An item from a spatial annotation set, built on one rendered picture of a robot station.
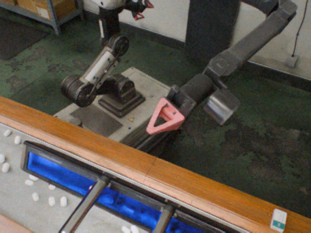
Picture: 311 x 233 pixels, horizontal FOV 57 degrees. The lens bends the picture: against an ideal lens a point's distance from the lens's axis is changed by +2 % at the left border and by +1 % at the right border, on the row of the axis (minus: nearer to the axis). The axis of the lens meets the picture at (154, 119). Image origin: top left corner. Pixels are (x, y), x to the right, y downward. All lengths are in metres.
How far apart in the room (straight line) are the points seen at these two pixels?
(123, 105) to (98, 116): 0.15
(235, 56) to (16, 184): 0.85
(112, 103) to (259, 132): 1.19
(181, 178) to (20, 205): 0.55
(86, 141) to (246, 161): 1.27
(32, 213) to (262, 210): 0.75
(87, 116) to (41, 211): 0.75
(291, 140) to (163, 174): 1.47
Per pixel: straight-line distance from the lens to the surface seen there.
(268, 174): 2.09
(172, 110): 0.60
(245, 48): 0.82
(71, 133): 1.20
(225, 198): 1.02
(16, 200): 1.12
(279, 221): 1.01
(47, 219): 1.04
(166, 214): 0.57
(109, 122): 1.61
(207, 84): 0.67
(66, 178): 0.69
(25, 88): 2.79
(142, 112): 1.65
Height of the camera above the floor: 1.63
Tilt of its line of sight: 46 degrees down
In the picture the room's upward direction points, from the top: straight up
